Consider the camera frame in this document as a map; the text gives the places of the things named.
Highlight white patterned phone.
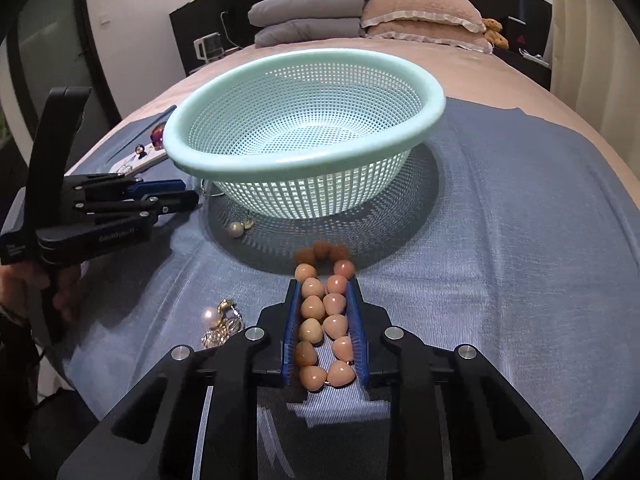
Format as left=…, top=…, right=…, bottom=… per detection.
left=107, top=147, right=171, bottom=175

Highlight brown teddy bear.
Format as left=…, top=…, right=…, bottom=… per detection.
left=481, top=17, right=510, bottom=51

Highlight black nightstand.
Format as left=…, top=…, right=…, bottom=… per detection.
left=500, top=45, right=553, bottom=92

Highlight grey folded quilt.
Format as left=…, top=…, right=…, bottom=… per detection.
left=254, top=17, right=366, bottom=49

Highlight gold pearl charm jewelry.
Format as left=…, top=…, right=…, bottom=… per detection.
left=200, top=299, right=246, bottom=348

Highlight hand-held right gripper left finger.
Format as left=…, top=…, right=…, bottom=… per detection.
left=57, top=277, right=306, bottom=480

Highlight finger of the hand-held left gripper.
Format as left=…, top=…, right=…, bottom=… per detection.
left=75, top=190, right=201, bottom=226
left=65, top=172, right=187, bottom=199

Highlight person's left hand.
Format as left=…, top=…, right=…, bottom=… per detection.
left=0, top=262, right=84, bottom=323

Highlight blue cloth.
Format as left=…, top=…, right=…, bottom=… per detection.
left=65, top=95, right=640, bottom=480

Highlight white charging cable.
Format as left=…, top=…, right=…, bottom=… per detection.
left=220, top=10, right=242, bottom=52

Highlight pearl drop earring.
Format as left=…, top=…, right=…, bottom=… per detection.
left=227, top=217, right=256, bottom=240

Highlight dark door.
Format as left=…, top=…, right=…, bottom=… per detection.
left=0, top=0, right=121, bottom=176

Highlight pink frilled pillow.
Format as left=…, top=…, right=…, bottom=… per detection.
left=365, top=22, right=495, bottom=54
left=361, top=0, right=485, bottom=36

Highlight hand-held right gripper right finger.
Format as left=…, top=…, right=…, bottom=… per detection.
left=345, top=277, right=586, bottom=480

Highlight pink beaded bracelet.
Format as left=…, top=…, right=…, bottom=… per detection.
left=294, top=241, right=357, bottom=393

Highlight cream curtain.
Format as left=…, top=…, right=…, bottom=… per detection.
left=550, top=0, right=640, bottom=161

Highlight mint green plastic basket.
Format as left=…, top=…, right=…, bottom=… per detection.
left=162, top=49, right=447, bottom=221

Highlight grey pillows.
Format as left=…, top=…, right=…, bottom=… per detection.
left=248, top=0, right=364, bottom=28

